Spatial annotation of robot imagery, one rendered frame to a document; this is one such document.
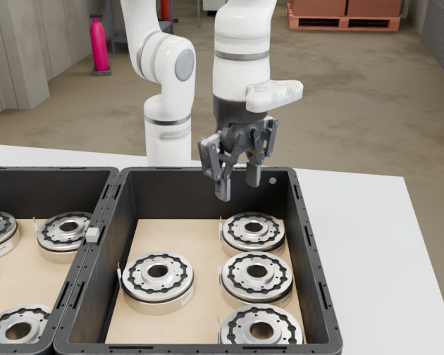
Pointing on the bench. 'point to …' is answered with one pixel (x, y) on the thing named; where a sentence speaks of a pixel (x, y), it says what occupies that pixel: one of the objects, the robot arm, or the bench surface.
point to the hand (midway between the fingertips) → (238, 183)
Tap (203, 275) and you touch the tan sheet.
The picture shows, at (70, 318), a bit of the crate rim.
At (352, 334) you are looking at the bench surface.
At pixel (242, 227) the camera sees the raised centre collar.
